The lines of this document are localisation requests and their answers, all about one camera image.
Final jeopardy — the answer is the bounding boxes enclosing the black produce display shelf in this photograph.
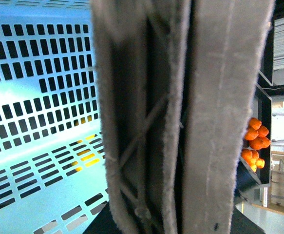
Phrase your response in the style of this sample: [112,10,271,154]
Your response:
[235,71,284,200]

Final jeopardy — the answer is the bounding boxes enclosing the pile of oranges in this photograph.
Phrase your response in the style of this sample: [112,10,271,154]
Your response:
[241,117,271,173]

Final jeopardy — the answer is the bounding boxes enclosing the brown basket handle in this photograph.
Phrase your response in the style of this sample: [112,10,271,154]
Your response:
[91,0,275,234]

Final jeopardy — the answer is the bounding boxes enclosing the light blue plastic basket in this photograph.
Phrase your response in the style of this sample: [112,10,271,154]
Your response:
[0,0,109,234]

